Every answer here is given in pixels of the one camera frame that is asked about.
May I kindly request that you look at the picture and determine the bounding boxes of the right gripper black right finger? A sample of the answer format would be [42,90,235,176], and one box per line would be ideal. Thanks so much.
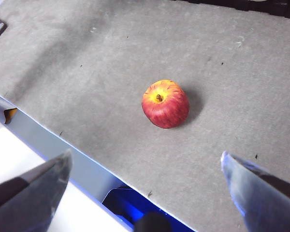
[221,151,290,232]

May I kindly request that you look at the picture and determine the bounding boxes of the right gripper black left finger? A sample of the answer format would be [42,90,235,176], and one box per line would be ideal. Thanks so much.
[0,149,73,232]

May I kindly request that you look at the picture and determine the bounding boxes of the red apple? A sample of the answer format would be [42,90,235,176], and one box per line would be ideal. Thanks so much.
[141,79,190,129]

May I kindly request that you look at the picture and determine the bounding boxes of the black plate rack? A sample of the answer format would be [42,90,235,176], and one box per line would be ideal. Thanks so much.
[170,0,290,19]

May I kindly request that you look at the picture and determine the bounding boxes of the white base platform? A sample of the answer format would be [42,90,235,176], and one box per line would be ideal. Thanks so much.
[0,116,133,232]

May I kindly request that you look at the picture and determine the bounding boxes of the brown torn scrap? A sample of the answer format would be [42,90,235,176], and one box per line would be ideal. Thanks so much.
[3,108,18,124]

